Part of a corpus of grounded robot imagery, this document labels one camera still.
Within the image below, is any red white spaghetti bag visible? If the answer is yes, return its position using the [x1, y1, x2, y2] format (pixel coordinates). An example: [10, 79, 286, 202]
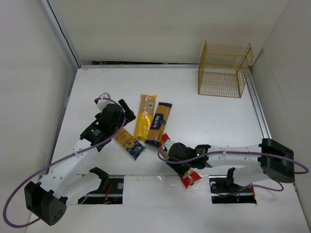
[160, 133, 202, 189]

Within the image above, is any dark blue spaghetti bag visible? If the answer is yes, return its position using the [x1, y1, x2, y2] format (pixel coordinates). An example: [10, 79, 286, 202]
[145, 102, 172, 148]

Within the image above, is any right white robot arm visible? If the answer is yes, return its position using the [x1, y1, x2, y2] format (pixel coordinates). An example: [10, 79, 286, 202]
[162, 138, 294, 186]

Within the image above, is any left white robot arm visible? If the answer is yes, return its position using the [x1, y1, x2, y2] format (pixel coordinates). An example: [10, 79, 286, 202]
[24, 97, 136, 226]

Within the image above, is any orange blue pasta bag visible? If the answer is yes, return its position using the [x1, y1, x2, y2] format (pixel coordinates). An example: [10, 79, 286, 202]
[114, 128, 145, 160]

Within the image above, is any yellow spaghetti bag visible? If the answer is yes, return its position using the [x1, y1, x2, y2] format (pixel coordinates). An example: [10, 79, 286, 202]
[134, 94, 157, 141]

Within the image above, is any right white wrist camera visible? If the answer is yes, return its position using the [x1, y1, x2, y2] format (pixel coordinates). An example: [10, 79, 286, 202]
[159, 139, 175, 158]

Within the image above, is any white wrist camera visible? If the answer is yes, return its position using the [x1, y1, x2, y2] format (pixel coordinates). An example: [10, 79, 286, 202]
[159, 139, 175, 158]
[94, 92, 111, 111]

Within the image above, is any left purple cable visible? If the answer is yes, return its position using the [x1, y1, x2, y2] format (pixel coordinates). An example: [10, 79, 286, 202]
[2, 97, 127, 229]

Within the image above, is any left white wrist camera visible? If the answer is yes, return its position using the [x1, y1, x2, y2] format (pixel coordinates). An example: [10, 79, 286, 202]
[94, 92, 111, 111]

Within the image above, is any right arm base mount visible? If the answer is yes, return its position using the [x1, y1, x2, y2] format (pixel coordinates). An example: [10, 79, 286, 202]
[209, 175, 257, 204]

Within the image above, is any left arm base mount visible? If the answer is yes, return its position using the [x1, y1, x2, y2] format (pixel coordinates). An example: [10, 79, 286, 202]
[78, 175, 124, 205]

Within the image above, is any yellow wire shelf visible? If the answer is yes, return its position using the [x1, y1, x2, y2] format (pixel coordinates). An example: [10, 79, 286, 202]
[198, 42, 254, 98]

